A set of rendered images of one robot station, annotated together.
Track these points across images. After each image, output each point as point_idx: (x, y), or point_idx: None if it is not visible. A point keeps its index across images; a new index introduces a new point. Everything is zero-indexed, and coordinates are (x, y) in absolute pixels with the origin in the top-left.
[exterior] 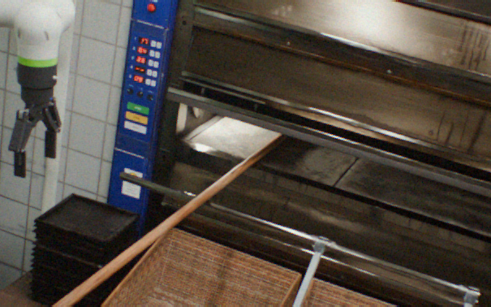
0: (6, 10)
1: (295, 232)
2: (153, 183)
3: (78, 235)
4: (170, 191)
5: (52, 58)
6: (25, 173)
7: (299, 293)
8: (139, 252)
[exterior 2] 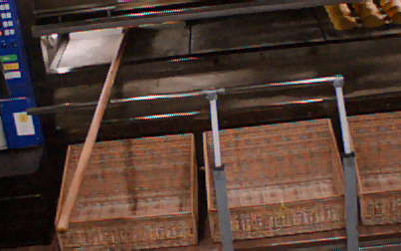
0: None
1: (189, 93)
2: (57, 106)
3: (9, 176)
4: (74, 106)
5: None
6: (1, 111)
7: (214, 135)
8: (92, 149)
